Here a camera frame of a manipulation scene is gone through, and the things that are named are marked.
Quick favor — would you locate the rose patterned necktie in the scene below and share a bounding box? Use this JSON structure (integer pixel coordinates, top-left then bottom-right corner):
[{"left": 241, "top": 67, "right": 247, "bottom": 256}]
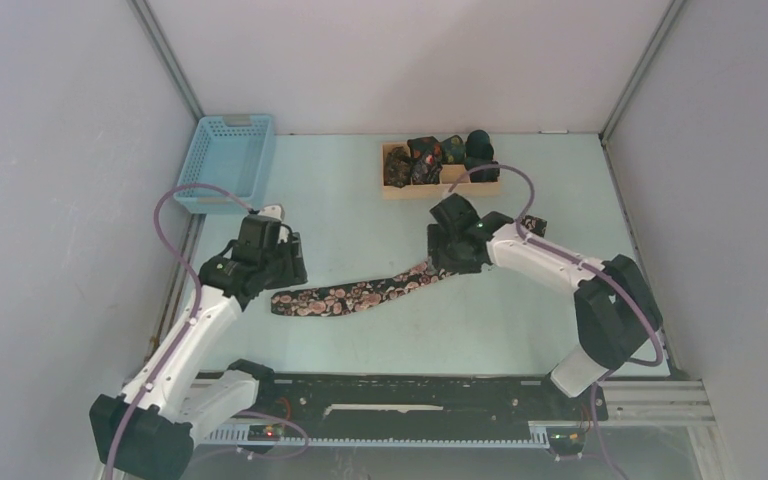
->
[{"left": 270, "top": 257, "right": 457, "bottom": 317}]

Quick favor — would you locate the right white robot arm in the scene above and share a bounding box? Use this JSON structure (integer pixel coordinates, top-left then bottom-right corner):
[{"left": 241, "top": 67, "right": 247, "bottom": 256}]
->
[{"left": 427, "top": 194, "right": 665, "bottom": 418}]

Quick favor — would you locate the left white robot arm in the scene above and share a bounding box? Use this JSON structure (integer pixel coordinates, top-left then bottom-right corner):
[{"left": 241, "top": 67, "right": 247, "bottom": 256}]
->
[{"left": 89, "top": 205, "right": 307, "bottom": 479}]

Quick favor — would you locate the wooden tray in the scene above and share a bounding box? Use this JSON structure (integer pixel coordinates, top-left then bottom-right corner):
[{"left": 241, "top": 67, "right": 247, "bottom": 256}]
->
[{"left": 380, "top": 142, "right": 502, "bottom": 200}]

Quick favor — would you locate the rolled green patterned tie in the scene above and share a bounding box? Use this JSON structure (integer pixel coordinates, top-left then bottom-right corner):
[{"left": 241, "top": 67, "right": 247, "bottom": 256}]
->
[{"left": 440, "top": 135, "right": 467, "bottom": 165}]

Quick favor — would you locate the rolled red floral tie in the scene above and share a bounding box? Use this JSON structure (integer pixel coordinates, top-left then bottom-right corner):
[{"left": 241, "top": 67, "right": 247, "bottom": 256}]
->
[{"left": 407, "top": 136, "right": 443, "bottom": 185}]

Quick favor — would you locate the rolled dark paisley tie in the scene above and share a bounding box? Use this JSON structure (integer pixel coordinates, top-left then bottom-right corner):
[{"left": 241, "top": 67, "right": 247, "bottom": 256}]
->
[{"left": 383, "top": 146, "right": 412, "bottom": 188}]

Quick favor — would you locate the blue plastic basket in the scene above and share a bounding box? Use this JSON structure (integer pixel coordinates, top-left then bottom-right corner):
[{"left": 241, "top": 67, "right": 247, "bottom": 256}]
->
[{"left": 178, "top": 114, "right": 276, "bottom": 208}]

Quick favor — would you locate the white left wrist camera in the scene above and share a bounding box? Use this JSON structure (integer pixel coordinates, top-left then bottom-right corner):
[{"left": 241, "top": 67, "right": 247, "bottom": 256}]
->
[{"left": 258, "top": 204, "right": 285, "bottom": 223}]

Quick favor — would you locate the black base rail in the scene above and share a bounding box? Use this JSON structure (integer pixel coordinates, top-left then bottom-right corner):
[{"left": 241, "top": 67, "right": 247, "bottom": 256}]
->
[{"left": 212, "top": 370, "right": 611, "bottom": 445}]

